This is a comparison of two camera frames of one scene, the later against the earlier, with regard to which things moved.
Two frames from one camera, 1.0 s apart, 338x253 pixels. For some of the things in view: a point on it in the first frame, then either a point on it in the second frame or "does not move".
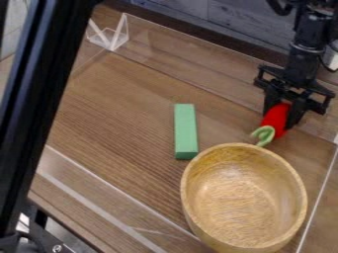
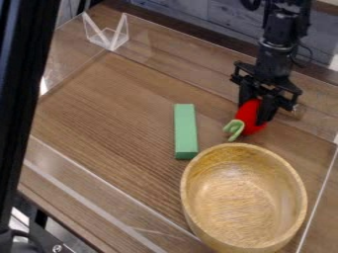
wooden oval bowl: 243,198 does not move
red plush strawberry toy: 274,123 to 247,113
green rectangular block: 184,131 does not move
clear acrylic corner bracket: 108,38 does not move
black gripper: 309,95 to 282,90
